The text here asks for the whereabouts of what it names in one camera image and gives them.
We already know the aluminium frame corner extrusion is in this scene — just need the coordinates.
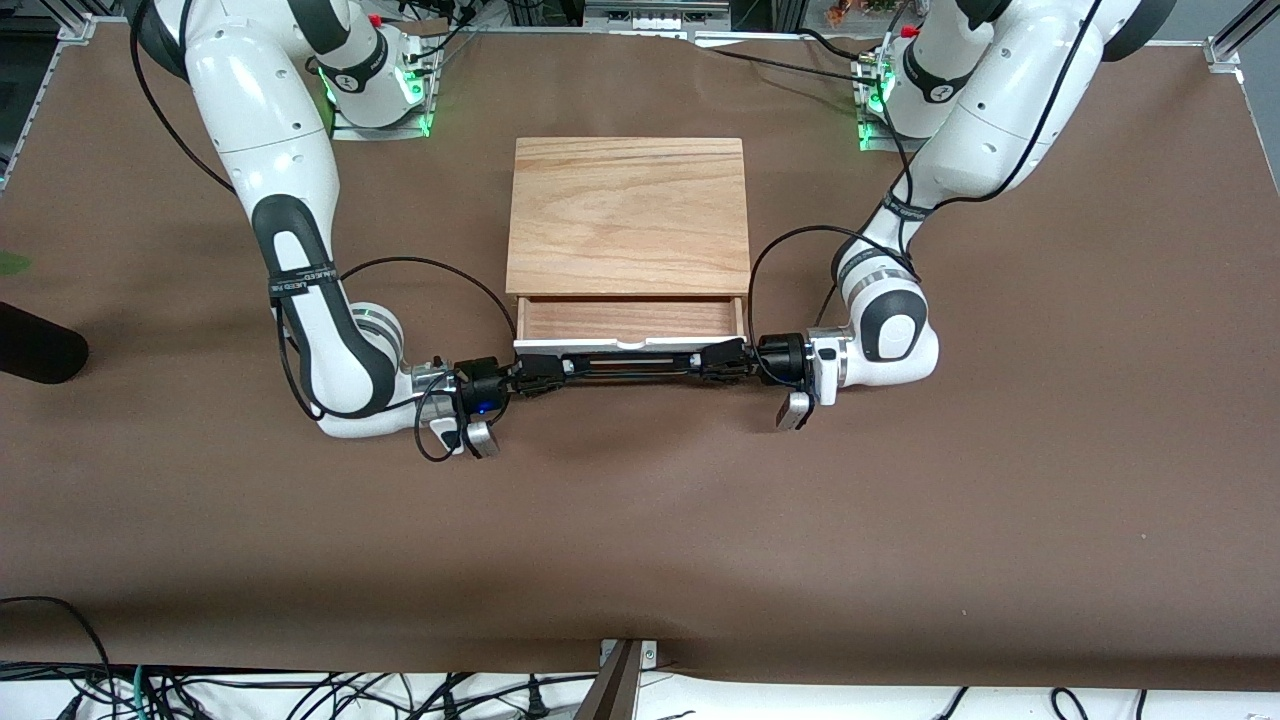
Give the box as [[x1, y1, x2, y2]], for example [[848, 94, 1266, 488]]
[[1205, 0, 1280, 67], [55, 0, 101, 41]]

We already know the black looped floor cable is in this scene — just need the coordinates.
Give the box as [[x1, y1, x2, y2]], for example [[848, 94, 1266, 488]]
[[0, 596, 123, 720]]

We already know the black cable lying on table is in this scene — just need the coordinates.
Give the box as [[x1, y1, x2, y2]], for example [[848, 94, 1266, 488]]
[[712, 28, 873, 87]]

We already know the black cable along right arm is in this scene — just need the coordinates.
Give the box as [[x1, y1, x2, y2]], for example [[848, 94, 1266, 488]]
[[128, 0, 519, 463]]

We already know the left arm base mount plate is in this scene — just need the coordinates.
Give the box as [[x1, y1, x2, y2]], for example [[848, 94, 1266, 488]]
[[850, 45, 901, 153]]

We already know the white-fronted drawer with black handle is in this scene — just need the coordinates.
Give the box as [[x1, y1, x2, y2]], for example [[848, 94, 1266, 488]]
[[513, 295, 749, 379]]

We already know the light wooden drawer cabinet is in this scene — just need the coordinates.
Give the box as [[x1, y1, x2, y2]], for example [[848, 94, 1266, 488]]
[[505, 137, 753, 299]]

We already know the silver stand bracket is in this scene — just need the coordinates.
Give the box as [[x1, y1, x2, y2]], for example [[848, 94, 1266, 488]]
[[598, 640, 659, 673]]

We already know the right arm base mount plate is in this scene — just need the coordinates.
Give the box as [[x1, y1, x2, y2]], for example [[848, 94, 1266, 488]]
[[330, 22, 443, 139]]

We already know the black foam cylinder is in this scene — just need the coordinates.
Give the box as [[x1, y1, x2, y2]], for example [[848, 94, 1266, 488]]
[[0, 300, 91, 385]]

